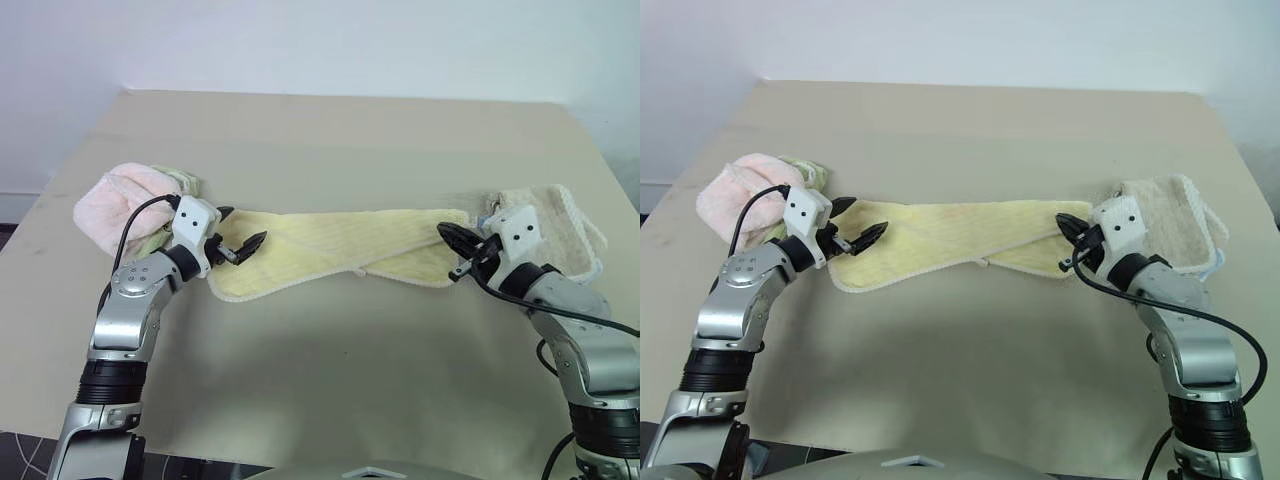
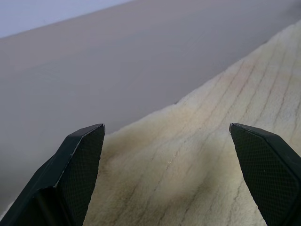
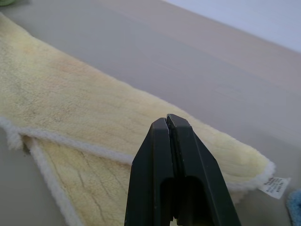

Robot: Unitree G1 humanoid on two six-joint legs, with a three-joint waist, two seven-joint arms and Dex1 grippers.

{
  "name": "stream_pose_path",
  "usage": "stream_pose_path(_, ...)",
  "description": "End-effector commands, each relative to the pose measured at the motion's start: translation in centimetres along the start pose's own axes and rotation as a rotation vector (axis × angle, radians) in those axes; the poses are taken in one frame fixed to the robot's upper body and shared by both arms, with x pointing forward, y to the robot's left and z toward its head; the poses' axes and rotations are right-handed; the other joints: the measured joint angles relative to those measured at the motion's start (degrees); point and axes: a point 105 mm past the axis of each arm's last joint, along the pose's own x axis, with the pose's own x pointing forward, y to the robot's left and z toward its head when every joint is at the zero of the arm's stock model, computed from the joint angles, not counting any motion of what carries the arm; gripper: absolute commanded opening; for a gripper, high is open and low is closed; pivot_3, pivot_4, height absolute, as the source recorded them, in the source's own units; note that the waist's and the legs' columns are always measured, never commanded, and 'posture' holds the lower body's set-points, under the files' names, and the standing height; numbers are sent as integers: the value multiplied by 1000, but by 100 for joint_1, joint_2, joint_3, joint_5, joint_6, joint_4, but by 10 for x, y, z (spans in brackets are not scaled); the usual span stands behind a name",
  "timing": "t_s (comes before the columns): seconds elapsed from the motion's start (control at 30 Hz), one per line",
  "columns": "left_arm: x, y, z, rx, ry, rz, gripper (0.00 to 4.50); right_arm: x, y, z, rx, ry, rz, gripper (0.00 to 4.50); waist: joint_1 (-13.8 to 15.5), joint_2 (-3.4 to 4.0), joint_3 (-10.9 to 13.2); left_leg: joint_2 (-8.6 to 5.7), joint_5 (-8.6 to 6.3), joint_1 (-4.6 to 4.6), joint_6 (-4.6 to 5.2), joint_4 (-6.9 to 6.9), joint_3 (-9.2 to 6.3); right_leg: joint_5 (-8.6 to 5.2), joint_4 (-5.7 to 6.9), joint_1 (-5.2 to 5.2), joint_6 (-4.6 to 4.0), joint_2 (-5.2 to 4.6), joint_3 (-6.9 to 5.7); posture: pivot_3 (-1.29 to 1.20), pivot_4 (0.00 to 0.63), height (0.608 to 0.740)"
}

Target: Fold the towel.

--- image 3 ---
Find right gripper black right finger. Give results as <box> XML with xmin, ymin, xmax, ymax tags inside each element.
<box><xmin>166</xmin><ymin>113</ymin><xmax>242</xmax><ymax>226</ymax></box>

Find pale yellow fluffy towel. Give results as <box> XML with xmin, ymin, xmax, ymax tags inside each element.
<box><xmin>0</xmin><ymin>11</ymin><xmax>292</xmax><ymax>226</ymax></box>

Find blue cloth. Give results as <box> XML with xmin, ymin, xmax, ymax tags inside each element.
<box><xmin>285</xmin><ymin>190</ymin><xmax>301</xmax><ymax>226</ymax></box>

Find light green fluffy towel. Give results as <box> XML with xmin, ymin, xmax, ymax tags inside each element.
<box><xmin>0</xmin><ymin>0</ymin><xmax>30</xmax><ymax>7</ymax></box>

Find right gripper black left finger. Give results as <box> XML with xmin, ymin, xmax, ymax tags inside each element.
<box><xmin>125</xmin><ymin>117</ymin><xmax>177</xmax><ymax>226</ymax></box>

